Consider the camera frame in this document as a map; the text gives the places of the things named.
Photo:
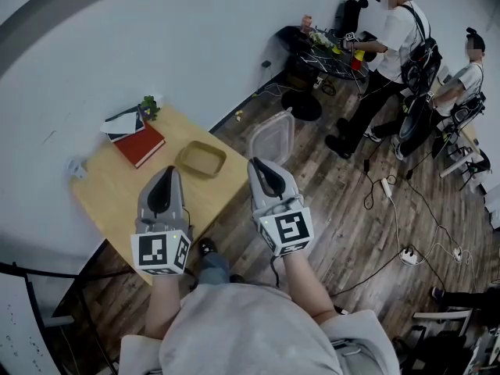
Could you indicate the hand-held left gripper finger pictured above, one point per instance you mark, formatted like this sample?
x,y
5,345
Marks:
x,y
177,201
145,205

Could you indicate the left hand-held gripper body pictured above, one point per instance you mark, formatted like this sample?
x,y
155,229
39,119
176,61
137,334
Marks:
x,y
156,252

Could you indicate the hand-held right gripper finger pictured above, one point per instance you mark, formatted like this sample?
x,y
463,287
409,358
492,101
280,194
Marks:
x,y
254,193
289,188

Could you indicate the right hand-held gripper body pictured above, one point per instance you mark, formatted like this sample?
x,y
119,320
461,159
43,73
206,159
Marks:
x,y
291,229

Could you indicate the beige plastic container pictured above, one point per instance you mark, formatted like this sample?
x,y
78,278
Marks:
x,y
201,160

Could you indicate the clear plastic lid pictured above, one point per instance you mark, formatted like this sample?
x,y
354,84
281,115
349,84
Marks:
x,y
271,137

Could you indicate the person's right forearm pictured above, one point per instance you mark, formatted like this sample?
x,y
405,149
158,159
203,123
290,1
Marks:
x,y
306,287

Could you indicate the person's left forearm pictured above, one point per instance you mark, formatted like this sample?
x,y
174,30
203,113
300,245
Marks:
x,y
164,307

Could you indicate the person's black shoe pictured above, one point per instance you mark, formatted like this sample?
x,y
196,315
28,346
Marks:
x,y
208,245

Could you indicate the red hardcover book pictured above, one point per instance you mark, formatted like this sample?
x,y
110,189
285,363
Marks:
x,y
138,147

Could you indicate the person's blue jeans leg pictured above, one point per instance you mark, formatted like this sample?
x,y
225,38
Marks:
x,y
214,268

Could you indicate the yellow floor scrap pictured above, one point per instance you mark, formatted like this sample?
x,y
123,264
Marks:
x,y
240,115

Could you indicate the green and white booklet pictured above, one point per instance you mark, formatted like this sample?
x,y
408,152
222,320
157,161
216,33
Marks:
x,y
138,125

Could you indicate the round black marble table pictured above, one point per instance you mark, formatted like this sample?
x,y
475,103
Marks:
x,y
301,106

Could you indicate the white paper sheet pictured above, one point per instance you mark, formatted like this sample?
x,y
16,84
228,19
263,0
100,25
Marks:
x,y
119,125

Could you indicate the black device with blue screen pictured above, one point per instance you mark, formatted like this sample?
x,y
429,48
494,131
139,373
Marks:
x,y
340,310

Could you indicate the potted plant with purple flowers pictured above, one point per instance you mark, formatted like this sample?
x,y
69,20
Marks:
x,y
150,108

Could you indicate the long white power strip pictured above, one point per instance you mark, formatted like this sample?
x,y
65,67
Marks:
x,y
386,188

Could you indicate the person's grey sweatshirt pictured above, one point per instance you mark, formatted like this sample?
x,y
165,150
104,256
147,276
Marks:
x,y
250,330

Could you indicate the square white power strip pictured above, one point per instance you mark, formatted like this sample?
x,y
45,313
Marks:
x,y
408,256

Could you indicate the red plastic cup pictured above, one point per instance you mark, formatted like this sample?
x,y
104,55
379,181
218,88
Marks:
x,y
357,64

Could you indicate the yellow plastic cup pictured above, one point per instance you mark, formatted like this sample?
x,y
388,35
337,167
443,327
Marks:
x,y
359,54
337,51

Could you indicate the white flower bunch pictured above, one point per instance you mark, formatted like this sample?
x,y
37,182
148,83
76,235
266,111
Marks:
x,y
321,39

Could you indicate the small white power strip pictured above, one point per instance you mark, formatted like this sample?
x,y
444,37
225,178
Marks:
x,y
458,254

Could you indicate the black office chair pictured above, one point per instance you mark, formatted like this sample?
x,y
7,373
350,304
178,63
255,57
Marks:
x,y
349,14

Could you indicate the black wall socket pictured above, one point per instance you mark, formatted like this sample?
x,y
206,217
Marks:
x,y
266,64

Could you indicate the whiteboard with black frame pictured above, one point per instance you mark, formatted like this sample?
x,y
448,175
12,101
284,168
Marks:
x,y
15,326

